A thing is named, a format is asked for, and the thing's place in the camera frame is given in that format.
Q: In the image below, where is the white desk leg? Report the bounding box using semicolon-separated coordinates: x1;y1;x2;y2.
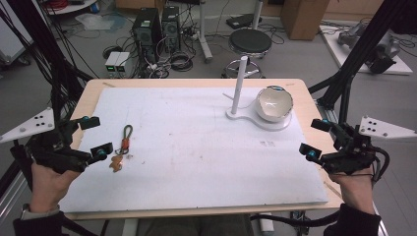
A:
196;0;214;64
251;0;265;30

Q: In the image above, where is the white bowl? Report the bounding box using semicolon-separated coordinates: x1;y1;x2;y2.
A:
254;85;295;124

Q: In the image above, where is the white floor platform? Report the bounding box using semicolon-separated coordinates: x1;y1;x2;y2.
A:
319;24;414;77

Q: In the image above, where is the slim black computer tower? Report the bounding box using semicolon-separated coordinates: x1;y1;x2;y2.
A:
160;5;182;54

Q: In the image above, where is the black round stool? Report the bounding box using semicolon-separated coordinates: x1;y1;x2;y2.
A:
221;28;273;80

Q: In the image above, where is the person's left hand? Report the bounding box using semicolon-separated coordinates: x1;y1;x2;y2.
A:
30;161;82;214

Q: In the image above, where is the flat black device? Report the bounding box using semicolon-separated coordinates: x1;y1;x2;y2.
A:
225;13;264;30

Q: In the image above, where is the grey machine on platform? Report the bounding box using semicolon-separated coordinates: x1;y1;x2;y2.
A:
336;23;403;75

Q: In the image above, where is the coiled black cable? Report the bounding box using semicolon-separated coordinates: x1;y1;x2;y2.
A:
169;51;195;73

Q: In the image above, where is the black frame stand with cables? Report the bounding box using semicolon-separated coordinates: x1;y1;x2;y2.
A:
0;0;96;133

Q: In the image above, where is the keychain with orange strap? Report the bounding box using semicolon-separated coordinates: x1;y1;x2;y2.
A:
108;124;134;174

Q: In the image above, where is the white stand with pole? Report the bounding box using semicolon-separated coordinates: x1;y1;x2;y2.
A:
222;55;293;133

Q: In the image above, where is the wooden table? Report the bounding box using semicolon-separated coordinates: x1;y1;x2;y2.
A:
63;78;345;221

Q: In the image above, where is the cardboard box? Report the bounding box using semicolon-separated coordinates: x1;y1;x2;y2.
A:
279;0;330;41

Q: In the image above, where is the large black computer tower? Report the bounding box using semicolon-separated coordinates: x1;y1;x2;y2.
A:
131;7;163;64

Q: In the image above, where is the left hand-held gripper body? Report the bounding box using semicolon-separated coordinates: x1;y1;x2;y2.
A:
0;107;93;175

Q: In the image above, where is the white table mat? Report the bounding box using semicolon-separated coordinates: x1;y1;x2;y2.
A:
58;86;330;214

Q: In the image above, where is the thick black cable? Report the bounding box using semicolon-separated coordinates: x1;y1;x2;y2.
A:
250;209;342;229

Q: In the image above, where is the white power supply box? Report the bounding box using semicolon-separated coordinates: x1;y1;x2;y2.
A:
104;50;122;74
114;51;132;74

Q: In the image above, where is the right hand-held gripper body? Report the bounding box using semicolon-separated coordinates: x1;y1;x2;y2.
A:
319;115;417;183

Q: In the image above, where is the person's right hand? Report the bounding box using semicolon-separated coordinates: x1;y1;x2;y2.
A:
328;167;377;216

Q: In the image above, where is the round white table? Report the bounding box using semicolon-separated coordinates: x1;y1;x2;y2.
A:
41;0;99;16

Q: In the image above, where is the clear plastic sheet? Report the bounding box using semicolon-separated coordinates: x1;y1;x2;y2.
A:
75;12;128;32

